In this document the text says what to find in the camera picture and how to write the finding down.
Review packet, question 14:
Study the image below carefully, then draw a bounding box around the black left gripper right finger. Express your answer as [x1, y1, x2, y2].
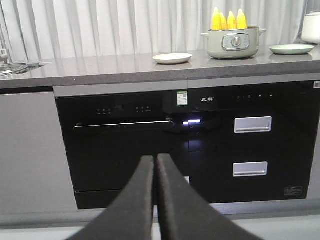
[156, 153, 259, 240]

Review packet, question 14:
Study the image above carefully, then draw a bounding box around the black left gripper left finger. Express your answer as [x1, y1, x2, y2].
[68, 156, 154, 240]

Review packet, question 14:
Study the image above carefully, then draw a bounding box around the yellow corn cob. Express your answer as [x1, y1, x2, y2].
[237, 8, 248, 30]
[212, 7, 222, 31]
[227, 11, 238, 30]
[219, 12, 229, 30]

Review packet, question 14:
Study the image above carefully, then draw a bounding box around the black built-in dishwasher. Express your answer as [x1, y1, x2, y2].
[56, 90, 190, 210]

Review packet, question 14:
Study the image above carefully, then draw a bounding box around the black drawer disinfection cabinet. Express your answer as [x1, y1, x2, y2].
[188, 81, 320, 203]

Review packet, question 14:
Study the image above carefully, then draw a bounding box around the grey left cabinet door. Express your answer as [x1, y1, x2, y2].
[0, 92, 77, 215]

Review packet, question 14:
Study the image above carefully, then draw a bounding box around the beige round plate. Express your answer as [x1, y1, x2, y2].
[152, 53, 193, 65]

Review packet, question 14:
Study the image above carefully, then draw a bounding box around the green electric cooking pot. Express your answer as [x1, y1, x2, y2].
[200, 26, 267, 59]

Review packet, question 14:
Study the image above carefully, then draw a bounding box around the steel kitchen sink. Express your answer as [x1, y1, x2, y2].
[0, 36, 49, 77]

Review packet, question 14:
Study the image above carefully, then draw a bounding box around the light green round plate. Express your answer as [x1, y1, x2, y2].
[269, 44, 315, 55]

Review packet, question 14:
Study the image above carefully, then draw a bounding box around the white pleated curtain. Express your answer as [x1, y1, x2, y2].
[0, 0, 320, 62]

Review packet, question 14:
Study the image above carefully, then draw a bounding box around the white soy milk blender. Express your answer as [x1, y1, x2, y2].
[301, 12, 320, 45]

